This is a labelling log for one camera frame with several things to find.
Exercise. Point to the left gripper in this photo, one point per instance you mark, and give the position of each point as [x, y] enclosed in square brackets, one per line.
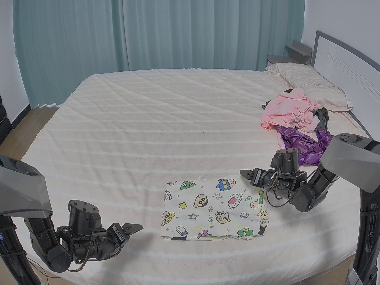
[114, 237]

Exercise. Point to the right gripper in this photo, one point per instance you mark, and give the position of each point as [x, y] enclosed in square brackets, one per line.
[264, 178]

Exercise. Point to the white printed pyjama top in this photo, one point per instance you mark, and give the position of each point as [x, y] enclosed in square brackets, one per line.
[213, 209]

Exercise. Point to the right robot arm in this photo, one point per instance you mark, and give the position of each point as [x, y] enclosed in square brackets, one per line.
[347, 165]

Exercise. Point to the bed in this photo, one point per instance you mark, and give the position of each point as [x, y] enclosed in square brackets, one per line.
[148, 123]

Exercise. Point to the pale pink garment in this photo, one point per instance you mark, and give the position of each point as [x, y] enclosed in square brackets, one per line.
[282, 141]

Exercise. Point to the purple satin garment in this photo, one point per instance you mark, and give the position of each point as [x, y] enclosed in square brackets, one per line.
[299, 147]

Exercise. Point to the black garment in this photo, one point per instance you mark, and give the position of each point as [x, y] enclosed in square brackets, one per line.
[286, 91]

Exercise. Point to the dark grey garment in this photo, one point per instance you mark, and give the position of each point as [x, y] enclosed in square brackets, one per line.
[322, 119]

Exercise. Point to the cream pillow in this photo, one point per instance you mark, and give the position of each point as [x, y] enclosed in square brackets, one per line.
[314, 82]

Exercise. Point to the grey bedside table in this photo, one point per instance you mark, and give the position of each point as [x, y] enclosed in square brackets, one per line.
[297, 50]

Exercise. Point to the dark grey chair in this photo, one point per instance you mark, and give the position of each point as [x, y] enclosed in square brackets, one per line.
[4, 120]

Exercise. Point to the blue-green curtain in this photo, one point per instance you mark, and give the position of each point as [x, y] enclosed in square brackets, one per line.
[148, 25]

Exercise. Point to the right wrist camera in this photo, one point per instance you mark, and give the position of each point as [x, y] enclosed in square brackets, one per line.
[275, 161]

